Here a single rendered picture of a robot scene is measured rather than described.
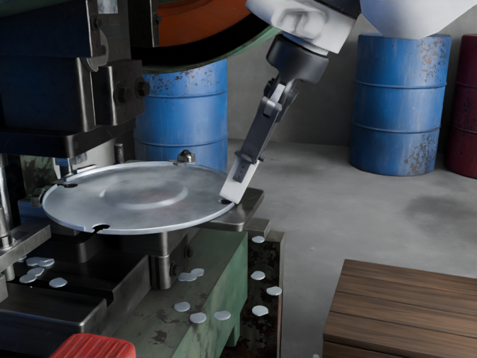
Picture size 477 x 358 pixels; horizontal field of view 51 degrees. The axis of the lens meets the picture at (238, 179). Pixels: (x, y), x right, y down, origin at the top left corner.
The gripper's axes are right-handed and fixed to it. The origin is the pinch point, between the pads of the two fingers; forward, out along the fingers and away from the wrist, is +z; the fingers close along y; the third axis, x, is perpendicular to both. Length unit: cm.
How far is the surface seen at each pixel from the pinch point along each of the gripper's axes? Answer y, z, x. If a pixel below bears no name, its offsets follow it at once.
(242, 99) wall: 332, 76, 51
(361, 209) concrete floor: 197, 65, -53
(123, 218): -9.2, 9.0, 10.8
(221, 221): -6.5, 3.9, -0.9
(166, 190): 0.9, 7.6, 9.1
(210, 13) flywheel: 33.4, -14.2, 21.7
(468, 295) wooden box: 57, 23, -62
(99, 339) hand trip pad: -30.7, 7.7, 2.7
